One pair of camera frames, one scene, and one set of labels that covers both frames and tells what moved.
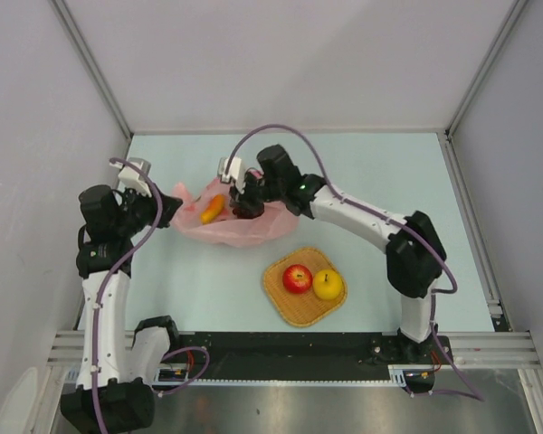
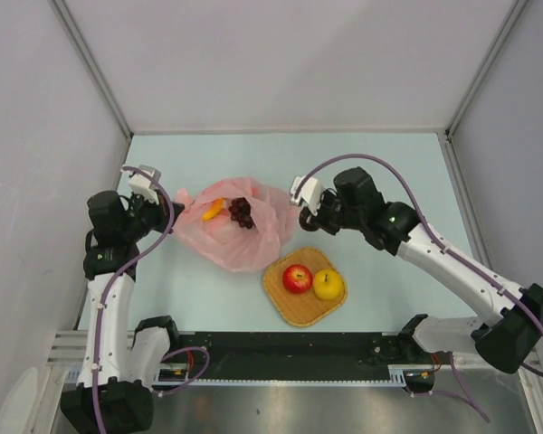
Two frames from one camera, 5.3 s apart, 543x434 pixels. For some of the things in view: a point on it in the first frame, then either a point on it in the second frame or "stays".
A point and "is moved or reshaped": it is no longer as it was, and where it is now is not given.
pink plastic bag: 273,221 is moved or reshaped
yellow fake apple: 328,284 stays
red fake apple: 297,278 stays
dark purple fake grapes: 249,212 is moved or reshaped
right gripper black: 234,195 → 326,197
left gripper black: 169,206 stays
